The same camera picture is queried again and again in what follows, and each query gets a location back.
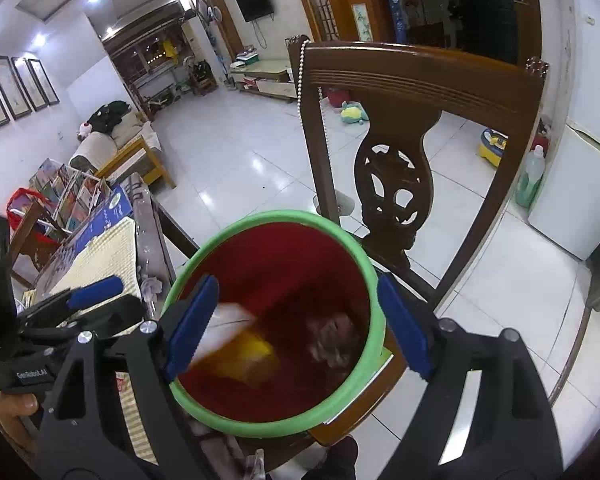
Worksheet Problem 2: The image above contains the blue printed board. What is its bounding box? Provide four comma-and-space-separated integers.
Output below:
61, 185, 133, 255

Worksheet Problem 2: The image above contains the magazine rack with books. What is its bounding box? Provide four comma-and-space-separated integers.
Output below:
29, 158, 111, 233

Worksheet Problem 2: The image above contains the red bag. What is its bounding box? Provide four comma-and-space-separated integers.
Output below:
6, 188, 55, 244

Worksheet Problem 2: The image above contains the wooden sofa with cushions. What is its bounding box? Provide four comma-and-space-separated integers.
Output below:
69, 112, 176, 188

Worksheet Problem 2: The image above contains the red bin green rim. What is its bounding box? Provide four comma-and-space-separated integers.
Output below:
164, 210, 388, 439

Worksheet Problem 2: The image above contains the white refrigerator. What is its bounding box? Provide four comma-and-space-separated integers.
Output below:
528, 0, 600, 260

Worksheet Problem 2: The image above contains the green detergent bottle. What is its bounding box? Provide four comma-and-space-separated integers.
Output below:
515, 144, 545, 208

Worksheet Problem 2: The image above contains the yellow toy potty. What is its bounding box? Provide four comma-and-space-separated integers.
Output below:
478, 128, 508, 168

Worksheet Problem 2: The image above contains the low tv cabinet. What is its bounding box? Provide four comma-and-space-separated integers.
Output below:
230, 60, 297, 102

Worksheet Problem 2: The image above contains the green plush toy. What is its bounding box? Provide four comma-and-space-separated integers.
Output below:
340, 101, 368, 125

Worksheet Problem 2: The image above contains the dark wooden carved chair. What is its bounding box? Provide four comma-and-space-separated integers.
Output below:
288, 36, 548, 463

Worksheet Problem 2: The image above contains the wooden chair near wall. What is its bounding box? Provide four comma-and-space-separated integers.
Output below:
7, 198, 69, 289

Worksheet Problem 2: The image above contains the wall mounted television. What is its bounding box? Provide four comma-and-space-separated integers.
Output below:
236, 0, 274, 23

